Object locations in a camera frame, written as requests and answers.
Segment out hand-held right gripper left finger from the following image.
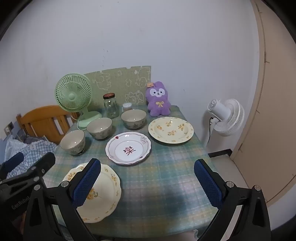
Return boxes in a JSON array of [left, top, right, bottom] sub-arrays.
[[23, 158, 101, 241]]

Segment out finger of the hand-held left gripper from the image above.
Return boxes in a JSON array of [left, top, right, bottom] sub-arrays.
[[0, 152, 25, 178], [2, 152, 56, 186]]

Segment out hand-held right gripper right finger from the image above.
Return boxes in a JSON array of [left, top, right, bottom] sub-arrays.
[[194, 159, 271, 241]]

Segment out cream scalloped plate yellow flowers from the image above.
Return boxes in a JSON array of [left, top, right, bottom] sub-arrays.
[[61, 163, 122, 223]]

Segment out beige ceramic bowl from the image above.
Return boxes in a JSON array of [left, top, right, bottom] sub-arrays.
[[121, 109, 147, 130], [60, 130, 85, 156], [87, 117, 113, 140]]

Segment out white plate purple rim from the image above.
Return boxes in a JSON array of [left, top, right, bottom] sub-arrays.
[[105, 132, 152, 165]]

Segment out cream round plate yellow flowers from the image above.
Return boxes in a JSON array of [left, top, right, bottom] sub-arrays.
[[148, 117, 194, 144]]

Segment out blue checked blanket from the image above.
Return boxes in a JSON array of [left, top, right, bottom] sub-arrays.
[[0, 134, 58, 179]]

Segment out grey cloth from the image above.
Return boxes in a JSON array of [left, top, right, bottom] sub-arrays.
[[14, 130, 49, 144]]

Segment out green plaid tablecloth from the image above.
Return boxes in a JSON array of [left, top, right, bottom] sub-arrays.
[[43, 105, 222, 239]]

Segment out wooden headboard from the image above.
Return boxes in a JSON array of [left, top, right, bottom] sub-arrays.
[[16, 105, 80, 145]]

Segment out white standing fan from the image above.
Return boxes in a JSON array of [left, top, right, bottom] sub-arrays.
[[201, 98, 245, 149]]

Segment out green desk fan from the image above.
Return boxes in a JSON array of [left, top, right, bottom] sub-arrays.
[[55, 73, 102, 130]]

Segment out glass jar with dark lid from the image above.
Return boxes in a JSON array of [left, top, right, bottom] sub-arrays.
[[103, 93, 119, 119]]

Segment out purple plush bunny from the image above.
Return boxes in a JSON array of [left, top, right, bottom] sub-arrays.
[[146, 81, 172, 117]]

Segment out beige door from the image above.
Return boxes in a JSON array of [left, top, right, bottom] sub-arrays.
[[231, 0, 296, 207]]

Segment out green printed board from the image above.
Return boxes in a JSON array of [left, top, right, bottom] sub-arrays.
[[84, 66, 152, 109]]

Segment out black fan cable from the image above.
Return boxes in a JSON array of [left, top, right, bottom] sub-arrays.
[[208, 117, 214, 146]]

